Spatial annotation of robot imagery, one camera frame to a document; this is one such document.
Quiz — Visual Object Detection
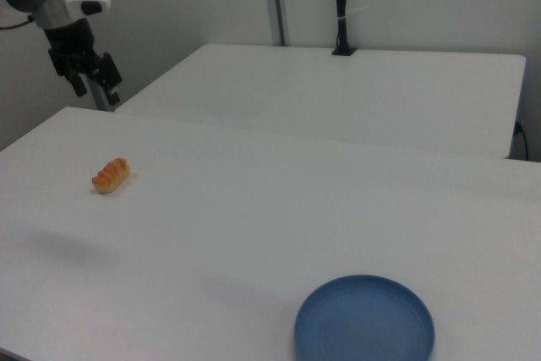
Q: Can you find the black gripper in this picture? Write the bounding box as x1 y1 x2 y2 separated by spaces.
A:
42 18 124 105

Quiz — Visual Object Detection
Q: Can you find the orange glazed bread roll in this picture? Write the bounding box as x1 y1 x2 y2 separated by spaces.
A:
90 156 132 195

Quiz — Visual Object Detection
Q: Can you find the blue round plate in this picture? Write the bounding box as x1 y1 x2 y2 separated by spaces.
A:
293 273 437 361

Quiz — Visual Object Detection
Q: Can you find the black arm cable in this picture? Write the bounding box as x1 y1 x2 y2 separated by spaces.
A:
0 14 36 32

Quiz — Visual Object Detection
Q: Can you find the black power cable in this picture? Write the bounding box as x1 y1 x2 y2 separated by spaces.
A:
511 119 531 161

